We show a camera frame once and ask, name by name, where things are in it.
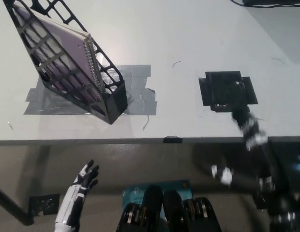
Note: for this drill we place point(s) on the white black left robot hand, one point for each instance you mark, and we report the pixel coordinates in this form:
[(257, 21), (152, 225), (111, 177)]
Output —
[(72, 200)]

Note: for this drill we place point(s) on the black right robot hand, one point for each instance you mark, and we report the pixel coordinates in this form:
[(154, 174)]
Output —
[(251, 130)]

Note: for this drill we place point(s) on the purple spiral notebook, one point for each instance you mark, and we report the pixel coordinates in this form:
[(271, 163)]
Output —
[(67, 46)]

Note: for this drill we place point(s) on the black desk leg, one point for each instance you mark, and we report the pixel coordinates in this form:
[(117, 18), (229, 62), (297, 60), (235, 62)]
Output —
[(12, 205)]

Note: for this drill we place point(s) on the black ribbed robot body block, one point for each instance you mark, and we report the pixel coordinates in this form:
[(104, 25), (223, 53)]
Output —
[(150, 205), (179, 210)]

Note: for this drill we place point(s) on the black lattice magazine shelf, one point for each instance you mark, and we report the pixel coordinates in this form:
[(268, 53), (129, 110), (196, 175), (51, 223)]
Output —
[(115, 101)]

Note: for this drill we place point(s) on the black tape patch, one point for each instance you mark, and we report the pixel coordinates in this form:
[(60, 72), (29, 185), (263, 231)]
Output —
[(222, 89)]

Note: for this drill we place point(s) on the small black tape strip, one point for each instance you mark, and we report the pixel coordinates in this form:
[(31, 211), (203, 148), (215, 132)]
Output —
[(172, 139)]

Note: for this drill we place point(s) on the teal printed box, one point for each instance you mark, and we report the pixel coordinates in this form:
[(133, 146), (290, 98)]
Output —
[(174, 186)]

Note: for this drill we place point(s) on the grey tape patch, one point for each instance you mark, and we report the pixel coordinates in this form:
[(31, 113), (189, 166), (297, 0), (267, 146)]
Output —
[(138, 79)]

